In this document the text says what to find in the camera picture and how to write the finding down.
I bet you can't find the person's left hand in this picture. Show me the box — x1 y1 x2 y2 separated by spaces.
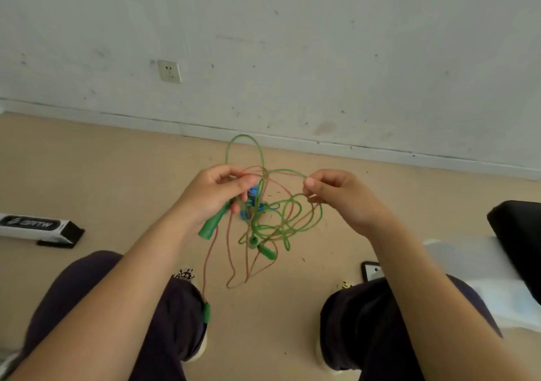
179 165 259 226

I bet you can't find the person's right hand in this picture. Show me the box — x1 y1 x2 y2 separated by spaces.
302 169 391 238

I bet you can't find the green skipping rope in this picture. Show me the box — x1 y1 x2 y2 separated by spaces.
198 134 324 262

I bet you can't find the red-brown skipping rope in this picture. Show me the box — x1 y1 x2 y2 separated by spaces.
201 165 318 325

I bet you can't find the person's right forearm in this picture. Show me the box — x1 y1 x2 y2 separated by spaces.
357 212 541 381

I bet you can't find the person's left forearm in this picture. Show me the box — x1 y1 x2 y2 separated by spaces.
6 202 225 381

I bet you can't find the black framed phone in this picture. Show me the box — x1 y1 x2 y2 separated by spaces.
361 261 386 282

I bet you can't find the person's right leg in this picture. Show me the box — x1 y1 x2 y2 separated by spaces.
320 274 504 381

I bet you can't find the person's leg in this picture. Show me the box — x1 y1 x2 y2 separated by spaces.
17 250 209 381
320 274 504 381

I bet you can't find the person's left leg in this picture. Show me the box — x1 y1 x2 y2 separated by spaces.
17 250 209 381

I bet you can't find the white plastic sheet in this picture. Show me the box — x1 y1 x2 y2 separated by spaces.
422 236 541 333

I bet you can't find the black seat cushion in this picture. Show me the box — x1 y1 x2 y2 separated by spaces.
486 200 541 306

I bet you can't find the black and white long box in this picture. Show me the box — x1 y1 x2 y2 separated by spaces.
0 212 85 249

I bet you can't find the blue skipping rope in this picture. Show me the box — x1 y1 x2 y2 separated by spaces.
238 185 280 221

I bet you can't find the white wall socket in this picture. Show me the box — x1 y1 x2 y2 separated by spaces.
158 59 183 85

